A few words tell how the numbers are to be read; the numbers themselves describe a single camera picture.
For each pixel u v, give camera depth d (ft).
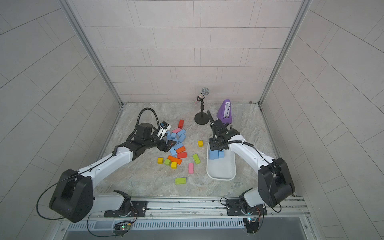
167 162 2.78
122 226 2.15
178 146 2.99
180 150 2.97
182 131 3.26
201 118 3.48
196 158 2.85
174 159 2.84
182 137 3.16
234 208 2.33
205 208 2.37
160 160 2.78
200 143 3.05
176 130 3.24
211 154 2.86
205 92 2.78
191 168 2.78
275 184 1.35
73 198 1.31
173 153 2.91
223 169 2.78
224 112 3.22
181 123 3.37
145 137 2.24
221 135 1.98
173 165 2.75
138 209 2.33
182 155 2.93
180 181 2.59
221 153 2.91
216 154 2.90
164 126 2.35
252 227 2.19
